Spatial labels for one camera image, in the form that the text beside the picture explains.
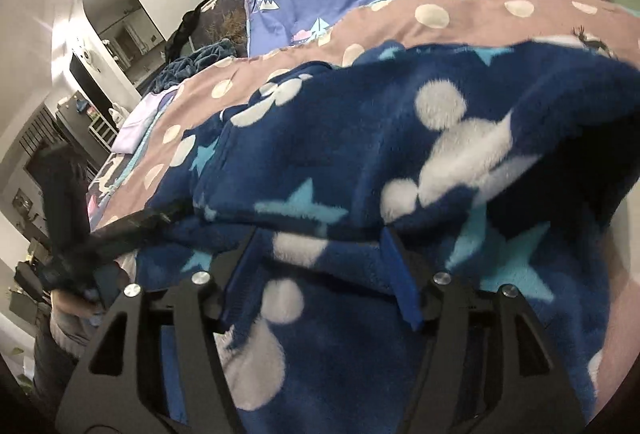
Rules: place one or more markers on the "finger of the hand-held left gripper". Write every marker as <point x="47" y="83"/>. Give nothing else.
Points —
<point x="145" y="226"/>

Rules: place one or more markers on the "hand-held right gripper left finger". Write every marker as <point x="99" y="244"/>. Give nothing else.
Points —
<point x="239" y="284"/>

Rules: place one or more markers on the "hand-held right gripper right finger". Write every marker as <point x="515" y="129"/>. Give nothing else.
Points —
<point x="402" y="279"/>

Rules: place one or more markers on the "blue fleece garment white print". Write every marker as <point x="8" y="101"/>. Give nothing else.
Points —
<point x="360" y="153"/>

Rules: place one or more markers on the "white slatted rack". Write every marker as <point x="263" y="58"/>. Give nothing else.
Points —
<point x="105" y="128"/>

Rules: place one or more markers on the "light purple pillow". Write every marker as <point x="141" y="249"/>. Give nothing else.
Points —
<point x="145" y="118"/>

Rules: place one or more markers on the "person's grey top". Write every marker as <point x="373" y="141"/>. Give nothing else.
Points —
<point x="70" y="329"/>

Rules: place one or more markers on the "person's dark pants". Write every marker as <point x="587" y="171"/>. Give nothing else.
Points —
<point x="52" y="374"/>

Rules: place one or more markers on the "teal knitted blanket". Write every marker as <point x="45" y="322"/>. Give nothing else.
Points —
<point x="200" y="58"/>

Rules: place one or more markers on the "black bag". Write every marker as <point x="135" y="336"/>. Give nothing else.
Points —
<point x="182" y="31"/>

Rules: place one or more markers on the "dark brown headboard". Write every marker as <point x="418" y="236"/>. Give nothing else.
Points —
<point x="227" y="21"/>

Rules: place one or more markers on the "pink dotted duvet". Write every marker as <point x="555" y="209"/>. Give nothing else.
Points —
<point x="380" y="21"/>

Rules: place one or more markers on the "arched wall mirror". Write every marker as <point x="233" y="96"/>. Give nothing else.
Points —
<point x="120" y="13"/>

